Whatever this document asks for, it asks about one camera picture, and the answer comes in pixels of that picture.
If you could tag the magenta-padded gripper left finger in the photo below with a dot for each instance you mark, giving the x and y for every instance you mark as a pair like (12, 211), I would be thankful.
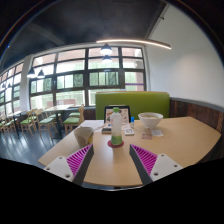
(60, 166)

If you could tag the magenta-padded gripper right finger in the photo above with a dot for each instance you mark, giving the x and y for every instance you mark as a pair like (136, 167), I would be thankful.
(163, 166)

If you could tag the clear green-capped drink bottle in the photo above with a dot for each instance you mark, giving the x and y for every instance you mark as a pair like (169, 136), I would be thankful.
(116, 128)

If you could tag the clear plastic sachet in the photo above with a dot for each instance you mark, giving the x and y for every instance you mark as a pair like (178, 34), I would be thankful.
(146, 136)

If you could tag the white paper napkin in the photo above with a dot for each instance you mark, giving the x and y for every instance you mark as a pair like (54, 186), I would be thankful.
(157, 132)

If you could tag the beige paper cup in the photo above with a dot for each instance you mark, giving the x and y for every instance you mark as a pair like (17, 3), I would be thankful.
(82, 136)

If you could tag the white ceramic bowl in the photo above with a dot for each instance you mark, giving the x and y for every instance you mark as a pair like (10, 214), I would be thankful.
(150, 121)

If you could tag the small white flat device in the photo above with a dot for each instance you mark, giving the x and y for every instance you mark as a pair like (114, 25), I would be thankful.
(129, 131)

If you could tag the flat round red coaster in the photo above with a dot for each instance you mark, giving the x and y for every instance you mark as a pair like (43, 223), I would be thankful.
(115, 146)

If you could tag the white printed paper sheets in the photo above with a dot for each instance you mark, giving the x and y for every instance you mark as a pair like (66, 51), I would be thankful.
(91, 125)

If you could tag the small blue-capped white bottle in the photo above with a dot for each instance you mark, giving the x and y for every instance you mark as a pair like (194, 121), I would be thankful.
(132, 122)

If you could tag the wooden green-seated chairs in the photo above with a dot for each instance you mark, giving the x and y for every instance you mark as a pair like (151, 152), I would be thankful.
(28, 121)

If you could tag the light wooden dining table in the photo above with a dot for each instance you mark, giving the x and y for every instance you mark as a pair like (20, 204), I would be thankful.
(58, 108)

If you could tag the small dark wallet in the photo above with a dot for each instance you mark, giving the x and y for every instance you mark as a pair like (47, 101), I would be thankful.
(106, 130)

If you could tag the black-framed tablet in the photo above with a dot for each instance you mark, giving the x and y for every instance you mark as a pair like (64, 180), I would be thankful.
(125, 113)

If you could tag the green upholstered bench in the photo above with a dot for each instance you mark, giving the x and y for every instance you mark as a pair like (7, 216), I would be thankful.
(143, 101)

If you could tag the dark pendant ceiling lamps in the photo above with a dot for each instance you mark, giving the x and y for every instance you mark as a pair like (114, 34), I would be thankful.
(106, 50)

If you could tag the curved linear ceiling light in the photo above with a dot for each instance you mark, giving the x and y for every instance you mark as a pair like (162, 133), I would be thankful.
(133, 41)

